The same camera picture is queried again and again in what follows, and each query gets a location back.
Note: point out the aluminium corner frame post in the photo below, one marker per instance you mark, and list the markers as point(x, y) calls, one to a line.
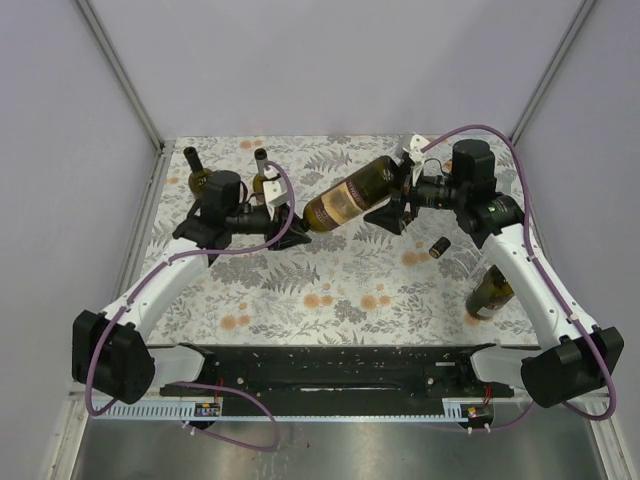
point(115, 64)

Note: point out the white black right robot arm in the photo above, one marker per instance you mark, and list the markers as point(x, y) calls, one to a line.
point(576, 356)

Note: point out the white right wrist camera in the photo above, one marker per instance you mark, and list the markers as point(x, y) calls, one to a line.
point(409, 152)

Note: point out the floral patterned table mat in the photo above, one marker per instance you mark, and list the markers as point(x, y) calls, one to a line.
point(355, 285)

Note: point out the grey slotted cable duct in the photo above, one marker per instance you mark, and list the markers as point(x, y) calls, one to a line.
point(307, 407)

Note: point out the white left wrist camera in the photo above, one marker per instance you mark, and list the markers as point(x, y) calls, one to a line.
point(275, 189)

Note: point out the right aluminium frame post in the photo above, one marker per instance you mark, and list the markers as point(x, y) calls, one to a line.
point(553, 67)

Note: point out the green bottle black neck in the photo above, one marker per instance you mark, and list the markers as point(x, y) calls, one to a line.
point(199, 174)

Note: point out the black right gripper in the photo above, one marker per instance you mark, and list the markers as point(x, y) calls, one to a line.
point(389, 216)

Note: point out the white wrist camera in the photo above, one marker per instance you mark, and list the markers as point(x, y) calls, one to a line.
point(275, 189)
point(409, 152)

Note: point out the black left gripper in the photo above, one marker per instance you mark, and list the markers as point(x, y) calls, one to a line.
point(294, 235)

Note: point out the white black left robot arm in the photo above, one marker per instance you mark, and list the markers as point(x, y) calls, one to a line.
point(110, 354)

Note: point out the green bottle silver neck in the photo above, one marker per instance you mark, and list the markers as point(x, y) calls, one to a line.
point(260, 157)

